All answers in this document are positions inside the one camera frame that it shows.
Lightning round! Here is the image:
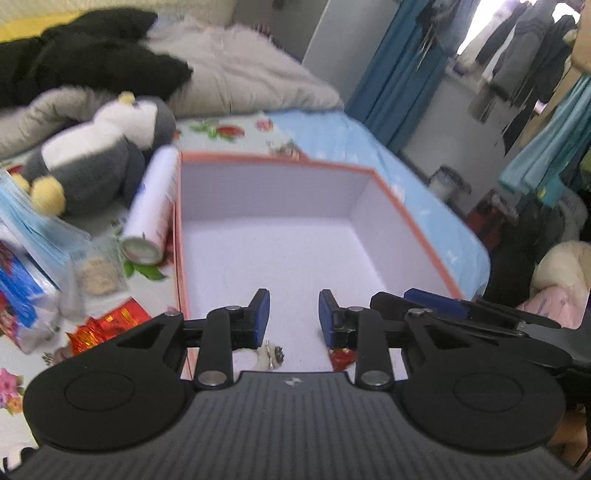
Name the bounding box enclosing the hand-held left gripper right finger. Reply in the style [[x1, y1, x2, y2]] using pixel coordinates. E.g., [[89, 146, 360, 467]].
[[320, 289, 472, 391]]

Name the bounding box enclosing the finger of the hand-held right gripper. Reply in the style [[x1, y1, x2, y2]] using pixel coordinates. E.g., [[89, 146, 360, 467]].
[[405, 288, 561, 330], [369, 292, 520, 337]]

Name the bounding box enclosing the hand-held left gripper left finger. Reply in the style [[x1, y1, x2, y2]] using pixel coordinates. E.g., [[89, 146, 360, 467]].
[[113, 288, 271, 391]]

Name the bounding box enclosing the pink cardboard box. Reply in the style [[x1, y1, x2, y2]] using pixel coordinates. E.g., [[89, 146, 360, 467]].
[[173, 150, 465, 381]]

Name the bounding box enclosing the clear packet with round bun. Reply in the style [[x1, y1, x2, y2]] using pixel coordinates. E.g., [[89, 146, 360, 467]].
[[60, 244, 130, 319]]

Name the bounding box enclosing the blue white tissue packet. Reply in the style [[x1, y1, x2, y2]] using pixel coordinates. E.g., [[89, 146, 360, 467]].
[[0, 240, 63, 354]]

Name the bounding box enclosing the silver foil trinket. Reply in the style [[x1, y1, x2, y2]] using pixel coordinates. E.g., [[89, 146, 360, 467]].
[[252, 339, 286, 370]]

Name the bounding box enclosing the pink printed cloth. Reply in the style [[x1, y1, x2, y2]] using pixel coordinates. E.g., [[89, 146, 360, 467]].
[[519, 281, 591, 328]]

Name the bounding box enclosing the cream fluffy cloth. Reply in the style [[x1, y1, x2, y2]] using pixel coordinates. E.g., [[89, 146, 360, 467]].
[[538, 240, 591, 296]]

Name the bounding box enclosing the red bag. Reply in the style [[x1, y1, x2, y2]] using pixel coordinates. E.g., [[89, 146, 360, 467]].
[[466, 198, 504, 250]]

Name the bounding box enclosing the dark cloth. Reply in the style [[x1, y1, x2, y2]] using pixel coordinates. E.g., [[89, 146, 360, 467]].
[[485, 203, 555, 301]]

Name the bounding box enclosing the white waste bin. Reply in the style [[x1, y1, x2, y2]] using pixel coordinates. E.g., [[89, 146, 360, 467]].
[[427, 165, 472, 204]]

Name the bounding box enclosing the white spray can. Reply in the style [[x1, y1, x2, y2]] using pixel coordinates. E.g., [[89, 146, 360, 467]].
[[121, 145, 182, 266]]

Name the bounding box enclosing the hanging teal garment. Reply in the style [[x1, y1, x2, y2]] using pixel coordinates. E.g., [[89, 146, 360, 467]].
[[499, 76, 591, 206]]

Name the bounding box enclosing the floral printed bed sheet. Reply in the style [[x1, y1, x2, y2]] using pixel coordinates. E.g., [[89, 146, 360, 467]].
[[0, 110, 491, 462]]

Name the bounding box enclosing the blue curtain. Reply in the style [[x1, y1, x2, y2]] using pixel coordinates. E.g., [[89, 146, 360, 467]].
[[346, 0, 458, 153]]

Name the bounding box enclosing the grey white penguin plush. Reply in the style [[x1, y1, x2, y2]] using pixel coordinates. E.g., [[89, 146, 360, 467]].
[[9, 91, 176, 217]]

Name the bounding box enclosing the grey duvet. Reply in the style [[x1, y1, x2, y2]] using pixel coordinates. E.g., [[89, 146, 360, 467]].
[[0, 23, 345, 158]]

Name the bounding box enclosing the stack of blue face masks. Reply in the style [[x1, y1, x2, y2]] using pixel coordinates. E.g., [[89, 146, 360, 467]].
[[0, 171, 90, 278]]

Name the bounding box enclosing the hanging black coat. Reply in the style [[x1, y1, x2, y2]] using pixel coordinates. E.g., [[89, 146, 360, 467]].
[[501, 14, 578, 155]]

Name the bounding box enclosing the hanging grey coat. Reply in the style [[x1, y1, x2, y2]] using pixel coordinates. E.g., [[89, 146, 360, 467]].
[[489, 0, 561, 104]]

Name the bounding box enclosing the hanging blue denim garment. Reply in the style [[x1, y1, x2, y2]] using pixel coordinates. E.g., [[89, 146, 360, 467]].
[[416, 0, 481, 58]]

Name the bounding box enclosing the black garment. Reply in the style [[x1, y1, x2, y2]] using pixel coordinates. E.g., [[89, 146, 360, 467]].
[[0, 9, 195, 112]]

